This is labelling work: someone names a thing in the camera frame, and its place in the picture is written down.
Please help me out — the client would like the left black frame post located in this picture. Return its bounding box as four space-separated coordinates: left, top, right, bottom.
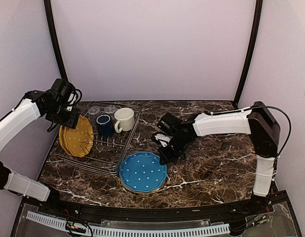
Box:
43 0 68 80

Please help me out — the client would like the right black frame post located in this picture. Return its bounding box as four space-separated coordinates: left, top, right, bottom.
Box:
232 0 263 108

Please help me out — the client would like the cream ribbed mug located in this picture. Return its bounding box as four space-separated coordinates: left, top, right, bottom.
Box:
114 107 135 133

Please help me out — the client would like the blue plate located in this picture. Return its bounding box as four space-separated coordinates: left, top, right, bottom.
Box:
119 152 167 185

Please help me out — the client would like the right wiring bundle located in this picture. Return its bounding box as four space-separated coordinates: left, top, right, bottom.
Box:
229 204 274 234

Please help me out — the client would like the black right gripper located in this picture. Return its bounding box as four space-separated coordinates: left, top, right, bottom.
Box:
157 135 190 165

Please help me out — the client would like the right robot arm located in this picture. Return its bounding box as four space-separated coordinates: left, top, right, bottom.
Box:
152 101 283 214

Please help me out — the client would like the dark blue mug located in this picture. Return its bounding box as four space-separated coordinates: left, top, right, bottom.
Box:
96 115 114 138

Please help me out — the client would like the wiring bundle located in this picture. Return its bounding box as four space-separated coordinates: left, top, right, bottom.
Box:
38 202 94 237
229 204 274 234

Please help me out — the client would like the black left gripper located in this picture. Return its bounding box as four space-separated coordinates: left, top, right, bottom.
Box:
47 102 80 129

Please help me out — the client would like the light blue slotted cable duct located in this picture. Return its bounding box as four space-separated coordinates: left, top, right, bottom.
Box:
26 211 230 237

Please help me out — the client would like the metal wire dish rack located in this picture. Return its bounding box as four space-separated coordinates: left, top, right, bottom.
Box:
49 101 142 176

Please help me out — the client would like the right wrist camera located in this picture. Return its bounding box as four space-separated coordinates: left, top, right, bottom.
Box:
152 132 172 147

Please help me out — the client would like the clear ribbed drinking glass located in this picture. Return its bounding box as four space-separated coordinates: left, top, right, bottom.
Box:
88 106 100 116

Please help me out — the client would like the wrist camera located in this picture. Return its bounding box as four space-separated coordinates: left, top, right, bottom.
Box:
152 132 172 147
67 89 82 111

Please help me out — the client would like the yellow bottom plate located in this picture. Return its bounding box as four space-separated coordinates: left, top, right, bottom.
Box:
122 182 164 194

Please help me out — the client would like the left wiring bundle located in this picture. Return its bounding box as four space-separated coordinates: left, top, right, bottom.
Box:
38 202 94 237

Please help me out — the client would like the yellow dotted top plate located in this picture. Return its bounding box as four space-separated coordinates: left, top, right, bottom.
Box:
59 125 69 155

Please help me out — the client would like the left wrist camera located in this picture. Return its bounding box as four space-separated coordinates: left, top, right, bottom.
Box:
67 89 82 111

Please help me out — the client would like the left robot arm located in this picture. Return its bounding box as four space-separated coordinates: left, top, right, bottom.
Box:
0 79 82 215

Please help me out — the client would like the black frame post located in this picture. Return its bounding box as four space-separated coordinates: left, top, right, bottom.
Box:
232 0 263 108
43 0 68 80

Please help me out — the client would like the black front rail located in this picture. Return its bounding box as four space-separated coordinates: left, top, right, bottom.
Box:
21 192 289 225

